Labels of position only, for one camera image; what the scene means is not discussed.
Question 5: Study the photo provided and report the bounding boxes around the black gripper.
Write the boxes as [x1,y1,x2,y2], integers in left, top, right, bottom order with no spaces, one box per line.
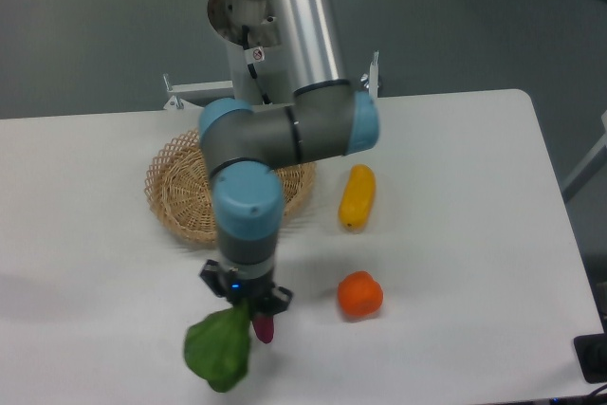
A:
[199,260,293,315]

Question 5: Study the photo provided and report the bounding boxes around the green bok choy vegetable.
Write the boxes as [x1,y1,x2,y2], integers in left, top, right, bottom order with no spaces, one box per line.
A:
[183,302,251,394]

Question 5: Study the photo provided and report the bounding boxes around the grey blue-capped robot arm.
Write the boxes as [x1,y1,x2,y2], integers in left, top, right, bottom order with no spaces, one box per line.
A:
[199,0,379,317]

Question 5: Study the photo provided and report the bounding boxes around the yellow elongated vegetable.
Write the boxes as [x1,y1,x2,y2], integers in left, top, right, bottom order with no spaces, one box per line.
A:
[338,164,377,231]

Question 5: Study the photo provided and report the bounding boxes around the purple eggplant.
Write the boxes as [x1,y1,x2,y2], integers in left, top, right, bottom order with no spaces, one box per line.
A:
[252,314,275,344]

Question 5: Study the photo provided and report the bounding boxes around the orange round fruit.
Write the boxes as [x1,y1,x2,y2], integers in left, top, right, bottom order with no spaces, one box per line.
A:
[337,271,384,319]

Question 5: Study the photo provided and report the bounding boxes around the woven wicker basket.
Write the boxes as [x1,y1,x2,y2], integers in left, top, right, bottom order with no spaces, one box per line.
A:
[144,129,317,249]

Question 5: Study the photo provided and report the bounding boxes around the black device at edge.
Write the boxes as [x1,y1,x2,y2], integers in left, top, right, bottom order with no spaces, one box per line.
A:
[573,333,606,384]

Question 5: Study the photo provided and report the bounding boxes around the white table leg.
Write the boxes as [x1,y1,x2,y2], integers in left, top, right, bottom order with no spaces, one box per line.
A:
[561,113,606,204]

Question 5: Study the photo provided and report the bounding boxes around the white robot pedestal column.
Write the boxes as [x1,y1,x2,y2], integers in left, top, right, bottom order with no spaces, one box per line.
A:
[207,0,293,105]

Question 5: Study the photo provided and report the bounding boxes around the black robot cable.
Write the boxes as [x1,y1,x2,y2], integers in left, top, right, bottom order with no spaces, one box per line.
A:
[240,24,275,105]

